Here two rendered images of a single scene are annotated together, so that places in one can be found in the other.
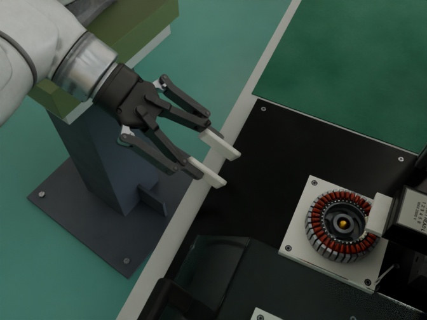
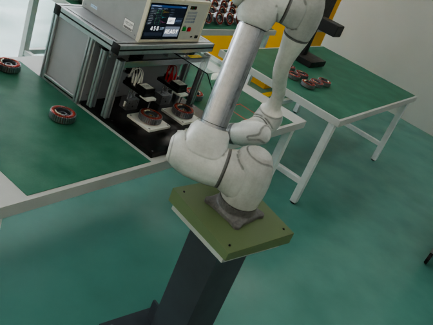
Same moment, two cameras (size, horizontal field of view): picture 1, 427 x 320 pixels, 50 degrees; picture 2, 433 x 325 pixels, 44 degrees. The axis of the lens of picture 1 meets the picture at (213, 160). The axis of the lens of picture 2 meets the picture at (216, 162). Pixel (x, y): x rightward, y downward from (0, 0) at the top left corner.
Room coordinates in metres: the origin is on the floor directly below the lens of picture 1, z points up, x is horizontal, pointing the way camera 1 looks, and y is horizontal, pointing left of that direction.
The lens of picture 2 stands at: (2.55, 0.27, 1.85)
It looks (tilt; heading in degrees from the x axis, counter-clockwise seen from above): 26 degrees down; 183
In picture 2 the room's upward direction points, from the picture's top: 22 degrees clockwise
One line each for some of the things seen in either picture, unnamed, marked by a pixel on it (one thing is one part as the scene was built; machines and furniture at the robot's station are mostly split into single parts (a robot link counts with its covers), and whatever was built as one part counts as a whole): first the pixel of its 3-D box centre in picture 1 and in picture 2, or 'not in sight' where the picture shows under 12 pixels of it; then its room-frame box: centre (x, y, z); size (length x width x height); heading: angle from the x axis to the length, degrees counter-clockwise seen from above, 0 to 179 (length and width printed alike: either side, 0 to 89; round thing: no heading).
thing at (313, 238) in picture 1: (342, 225); (150, 116); (0.27, -0.20, 0.80); 0.11 x 0.11 x 0.04
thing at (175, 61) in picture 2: not in sight; (166, 62); (0.12, -0.24, 1.03); 0.62 x 0.01 x 0.03; 155
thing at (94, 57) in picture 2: not in sight; (138, 67); (0.06, -0.38, 0.92); 0.66 x 0.01 x 0.30; 155
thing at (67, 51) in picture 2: not in sight; (67, 58); (0.29, -0.65, 0.91); 0.28 x 0.03 x 0.32; 65
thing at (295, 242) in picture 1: (338, 231); (149, 120); (0.27, -0.20, 0.78); 0.15 x 0.15 x 0.01; 65
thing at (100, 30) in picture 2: not in sight; (138, 29); (0.03, -0.44, 1.09); 0.68 x 0.44 x 0.05; 155
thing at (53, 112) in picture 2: not in sight; (62, 114); (0.54, -0.51, 0.77); 0.11 x 0.11 x 0.04
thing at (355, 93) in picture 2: not in sight; (311, 113); (-2.07, 0.67, 0.38); 1.85 x 1.10 x 0.75; 155
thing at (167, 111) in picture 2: not in sight; (181, 115); (0.05, -0.10, 0.78); 0.15 x 0.15 x 0.01; 65
